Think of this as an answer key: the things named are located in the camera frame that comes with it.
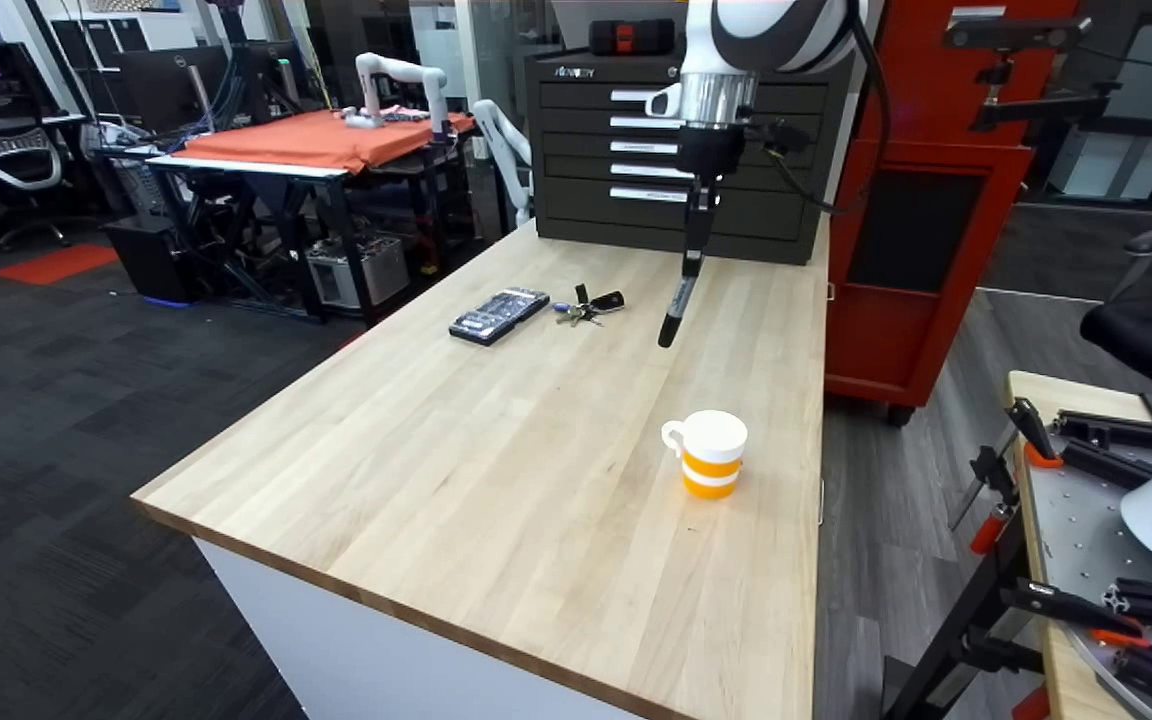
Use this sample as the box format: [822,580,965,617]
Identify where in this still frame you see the black box on chest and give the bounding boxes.
[587,21,676,57]

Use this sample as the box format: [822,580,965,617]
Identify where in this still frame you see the white chair behind table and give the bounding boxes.
[473,99,531,226]

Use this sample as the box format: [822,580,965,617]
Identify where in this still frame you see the black smartphone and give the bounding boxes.
[447,289,550,344]

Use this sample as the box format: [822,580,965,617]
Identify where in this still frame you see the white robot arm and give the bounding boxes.
[646,0,874,279]

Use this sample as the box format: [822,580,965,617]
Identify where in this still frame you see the red tool cabinet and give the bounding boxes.
[824,0,1088,423]

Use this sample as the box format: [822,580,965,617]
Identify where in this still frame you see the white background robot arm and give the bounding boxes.
[340,53,447,132]

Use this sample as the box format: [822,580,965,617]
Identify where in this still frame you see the black clamp with orange pad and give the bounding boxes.
[1008,396,1152,489]

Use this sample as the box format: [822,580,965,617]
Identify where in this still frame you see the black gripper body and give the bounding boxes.
[682,124,746,186]

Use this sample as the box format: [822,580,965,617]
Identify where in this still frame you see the bunch of keys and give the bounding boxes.
[552,284,626,325]

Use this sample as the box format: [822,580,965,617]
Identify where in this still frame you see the white and orange mug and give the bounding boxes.
[659,407,747,502]

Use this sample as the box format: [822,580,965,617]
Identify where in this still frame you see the black office chair left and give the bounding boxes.
[0,96,65,191]

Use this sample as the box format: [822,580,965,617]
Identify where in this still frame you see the grey marker pen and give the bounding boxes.
[657,277,698,348]

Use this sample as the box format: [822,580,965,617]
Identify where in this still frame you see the dark drawer tool chest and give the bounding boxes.
[528,53,852,266]

